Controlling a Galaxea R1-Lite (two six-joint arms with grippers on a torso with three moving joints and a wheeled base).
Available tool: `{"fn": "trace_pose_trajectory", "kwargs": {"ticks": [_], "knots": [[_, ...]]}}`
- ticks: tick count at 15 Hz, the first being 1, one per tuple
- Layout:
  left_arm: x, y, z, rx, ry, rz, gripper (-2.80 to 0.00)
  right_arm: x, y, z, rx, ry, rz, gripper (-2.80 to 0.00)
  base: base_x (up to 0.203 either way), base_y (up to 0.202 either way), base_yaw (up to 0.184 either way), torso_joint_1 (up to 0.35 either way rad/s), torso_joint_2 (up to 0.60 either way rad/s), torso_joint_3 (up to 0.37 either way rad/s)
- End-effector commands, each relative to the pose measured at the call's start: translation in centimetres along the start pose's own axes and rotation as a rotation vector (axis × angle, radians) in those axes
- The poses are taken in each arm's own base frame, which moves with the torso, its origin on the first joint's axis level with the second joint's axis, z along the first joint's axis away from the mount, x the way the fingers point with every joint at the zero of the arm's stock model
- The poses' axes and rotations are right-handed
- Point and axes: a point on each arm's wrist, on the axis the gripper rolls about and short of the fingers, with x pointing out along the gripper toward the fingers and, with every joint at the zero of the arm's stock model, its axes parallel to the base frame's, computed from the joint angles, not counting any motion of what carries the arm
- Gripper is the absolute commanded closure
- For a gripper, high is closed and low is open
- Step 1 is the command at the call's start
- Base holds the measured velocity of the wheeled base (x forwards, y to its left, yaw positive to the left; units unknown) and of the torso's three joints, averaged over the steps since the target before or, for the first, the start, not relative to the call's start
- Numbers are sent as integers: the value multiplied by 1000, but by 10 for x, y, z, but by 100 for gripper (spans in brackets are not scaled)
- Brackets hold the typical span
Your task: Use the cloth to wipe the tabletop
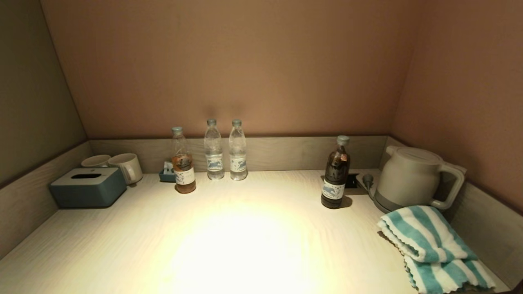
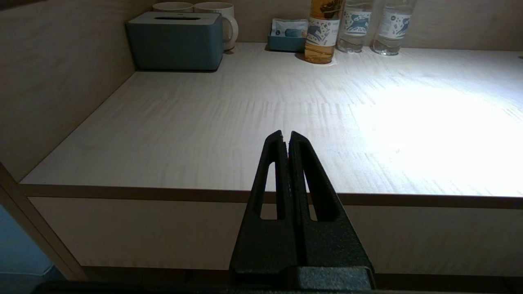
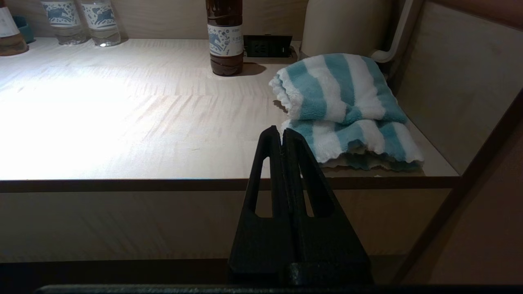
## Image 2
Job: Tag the clear water bottle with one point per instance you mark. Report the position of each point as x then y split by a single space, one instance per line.
393 28
354 28

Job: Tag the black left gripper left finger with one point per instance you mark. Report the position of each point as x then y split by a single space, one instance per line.
265 249

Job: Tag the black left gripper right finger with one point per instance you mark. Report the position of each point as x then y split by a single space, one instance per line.
331 249

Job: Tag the bottle with amber liquid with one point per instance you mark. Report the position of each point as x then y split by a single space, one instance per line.
322 36

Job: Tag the blue-grey tissue box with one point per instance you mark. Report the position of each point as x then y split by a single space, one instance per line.
175 41

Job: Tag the small blue tray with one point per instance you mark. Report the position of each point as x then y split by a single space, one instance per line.
286 44

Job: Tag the white ceramic mug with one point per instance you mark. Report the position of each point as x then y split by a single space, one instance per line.
226 24
172 6

